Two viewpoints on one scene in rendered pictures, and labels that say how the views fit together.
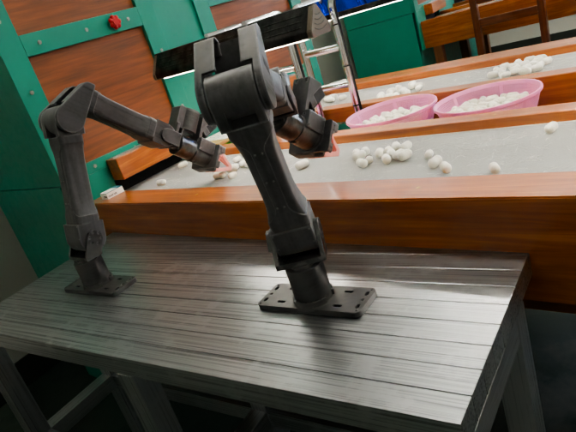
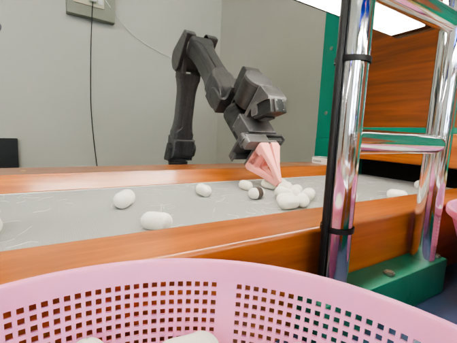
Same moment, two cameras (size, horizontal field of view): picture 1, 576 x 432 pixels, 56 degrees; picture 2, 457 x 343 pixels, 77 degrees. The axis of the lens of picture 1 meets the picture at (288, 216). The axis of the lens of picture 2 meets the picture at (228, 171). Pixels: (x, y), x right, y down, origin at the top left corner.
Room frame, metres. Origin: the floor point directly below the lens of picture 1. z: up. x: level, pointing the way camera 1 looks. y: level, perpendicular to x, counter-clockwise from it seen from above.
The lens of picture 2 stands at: (1.56, -0.40, 0.84)
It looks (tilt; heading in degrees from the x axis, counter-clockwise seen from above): 8 degrees down; 104
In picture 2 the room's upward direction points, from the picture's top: 2 degrees clockwise
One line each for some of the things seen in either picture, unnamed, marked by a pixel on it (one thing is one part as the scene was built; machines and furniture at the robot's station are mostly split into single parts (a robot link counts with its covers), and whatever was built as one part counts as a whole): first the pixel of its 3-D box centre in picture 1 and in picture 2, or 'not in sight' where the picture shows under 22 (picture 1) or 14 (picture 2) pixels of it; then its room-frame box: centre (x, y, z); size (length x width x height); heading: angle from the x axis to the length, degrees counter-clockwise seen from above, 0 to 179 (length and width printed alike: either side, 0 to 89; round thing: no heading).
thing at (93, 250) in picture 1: (84, 244); (179, 152); (1.18, 0.46, 0.77); 0.09 x 0.06 x 0.06; 45
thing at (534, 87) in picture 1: (489, 113); not in sight; (1.35, -0.58, 0.72); 0.27 x 0.27 x 0.10
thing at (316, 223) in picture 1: (296, 244); not in sight; (0.80, 0.00, 0.77); 0.09 x 0.06 x 0.06; 78
